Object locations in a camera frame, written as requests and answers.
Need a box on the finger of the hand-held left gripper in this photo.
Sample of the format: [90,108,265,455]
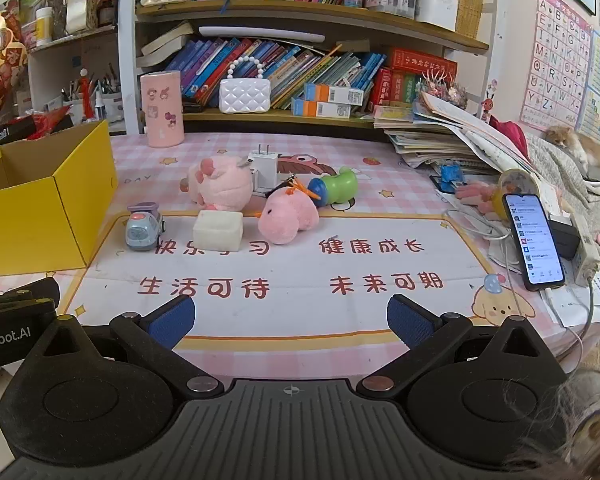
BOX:
[0,276,61,311]

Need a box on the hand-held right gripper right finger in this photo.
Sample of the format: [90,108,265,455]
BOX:
[356,294,567,400]

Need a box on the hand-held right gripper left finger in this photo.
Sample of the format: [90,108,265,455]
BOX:
[27,294,226,401]

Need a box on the yellow cardboard box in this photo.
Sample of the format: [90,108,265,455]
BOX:
[0,120,119,279]

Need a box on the white foam block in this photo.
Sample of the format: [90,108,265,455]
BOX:
[193,210,245,254]

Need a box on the large pink plush toy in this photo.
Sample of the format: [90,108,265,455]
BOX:
[187,156,254,212]

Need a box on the green toy bottle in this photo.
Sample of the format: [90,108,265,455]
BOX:
[307,166,359,206]

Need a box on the small pink plush toy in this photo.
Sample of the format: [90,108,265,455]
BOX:
[257,183,320,245]

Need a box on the white charger plug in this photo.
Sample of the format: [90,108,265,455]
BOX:
[247,144,280,194]

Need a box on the pink finger toy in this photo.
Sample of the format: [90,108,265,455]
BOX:
[455,182,504,211]

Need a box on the black smartphone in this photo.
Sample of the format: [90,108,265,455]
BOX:
[502,192,566,292]

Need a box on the blue crumpled wrapper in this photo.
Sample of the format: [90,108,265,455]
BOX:
[440,164,464,191]

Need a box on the black printed box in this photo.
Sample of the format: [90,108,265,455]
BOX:
[0,115,37,149]

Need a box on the small patterned tape roll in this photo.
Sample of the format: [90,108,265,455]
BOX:
[497,170,539,202]

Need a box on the black power adapter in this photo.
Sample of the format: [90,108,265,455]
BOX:
[550,215,581,261]

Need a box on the pile of books and papers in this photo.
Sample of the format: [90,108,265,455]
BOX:
[374,92,533,172]

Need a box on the white pen cup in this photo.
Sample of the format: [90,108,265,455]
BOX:
[94,77,124,124]
[61,87,85,126]

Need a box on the white power strip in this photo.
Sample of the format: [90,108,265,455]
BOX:
[572,212,600,282]

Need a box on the fluffy grey sleeve cuff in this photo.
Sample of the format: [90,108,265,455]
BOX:
[502,367,600,480]

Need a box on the pink cartoon pen holder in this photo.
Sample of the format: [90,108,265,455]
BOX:
[140,71,185,149]

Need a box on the grey blanket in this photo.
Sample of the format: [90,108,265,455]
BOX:
[522,132,600,203]

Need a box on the white shelf unit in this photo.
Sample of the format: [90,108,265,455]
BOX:
[27,25,119,132]

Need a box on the orange blue white carton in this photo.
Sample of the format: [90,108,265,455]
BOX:
[292,100,354,119]
[305,83,364,105]

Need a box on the red gold snack bag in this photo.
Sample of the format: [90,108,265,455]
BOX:
[0,15,29,122]

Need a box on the white quilted handbag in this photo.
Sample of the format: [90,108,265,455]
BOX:
[219,56,272,114]

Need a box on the orange cat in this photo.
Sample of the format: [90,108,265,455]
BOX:
[545,125,600,169]

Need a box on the red boxed book set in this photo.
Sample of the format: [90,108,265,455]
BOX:
[370,49,459,106]

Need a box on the white plastic bottle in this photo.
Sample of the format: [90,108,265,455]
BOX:
[35,7,55,47]

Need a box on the thick pale book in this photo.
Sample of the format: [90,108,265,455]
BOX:
[140,21,196,69]

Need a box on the row of blue purple books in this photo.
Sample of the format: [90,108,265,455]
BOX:
[162,37,389,111]

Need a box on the white light bar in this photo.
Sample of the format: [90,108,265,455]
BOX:
[198,25,327,45]

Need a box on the white marker holder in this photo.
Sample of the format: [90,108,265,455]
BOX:
[415,0,461,31]

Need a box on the white cable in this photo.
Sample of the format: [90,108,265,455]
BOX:
[445,209,597,357]

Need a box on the pink alphabet wall poster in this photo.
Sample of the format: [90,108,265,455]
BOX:
[520,0,594,134]

